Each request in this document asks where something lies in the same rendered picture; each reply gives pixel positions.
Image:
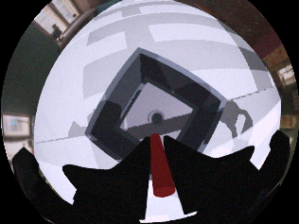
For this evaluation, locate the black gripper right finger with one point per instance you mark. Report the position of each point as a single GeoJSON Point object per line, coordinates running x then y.
{"type": "Point", "coordinates": [194, 173]}

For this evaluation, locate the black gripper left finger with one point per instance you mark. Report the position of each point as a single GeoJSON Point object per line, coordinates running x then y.
{"type": "Point", "coordinates": [129, 179]}

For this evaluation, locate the dark red peg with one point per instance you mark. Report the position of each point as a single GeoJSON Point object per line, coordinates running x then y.
{"type": "Point", "coordinates": [162, 182]}

